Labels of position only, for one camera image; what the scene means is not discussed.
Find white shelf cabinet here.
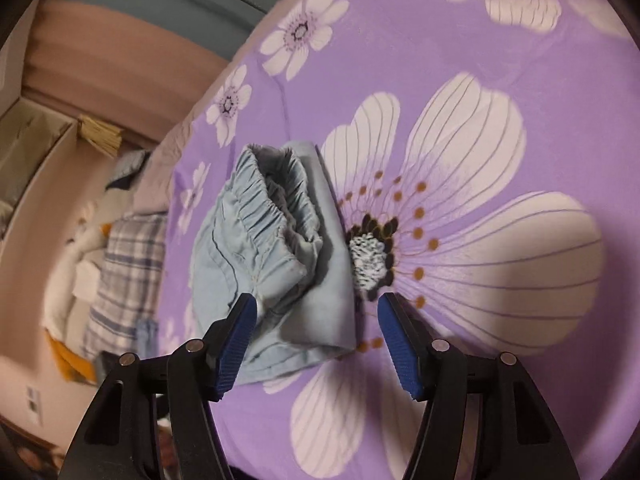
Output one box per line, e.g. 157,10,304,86
0,95,83,271

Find yellow hanging tassels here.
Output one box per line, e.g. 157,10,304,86
76,114,124,159

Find plaid blanket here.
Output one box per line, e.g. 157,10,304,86
81,211,169,362

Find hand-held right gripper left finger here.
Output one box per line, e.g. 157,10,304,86
57,292,259,480

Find pink curtain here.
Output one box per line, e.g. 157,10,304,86
21,0,232,147

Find white wall socket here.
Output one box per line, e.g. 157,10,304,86
25,385,47,427

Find purple floral blanket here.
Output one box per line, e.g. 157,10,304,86
157,0,640,480

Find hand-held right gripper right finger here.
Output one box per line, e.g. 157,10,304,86
376,291,582,480

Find blue striped pillow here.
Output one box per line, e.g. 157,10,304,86
106,149,152,192

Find light blue strawberry pants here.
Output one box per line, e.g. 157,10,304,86
191,141,362,387

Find blue denim cloth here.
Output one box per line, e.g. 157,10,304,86
136,319,160,357

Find white plush toy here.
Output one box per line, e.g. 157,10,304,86
41,199,112,343

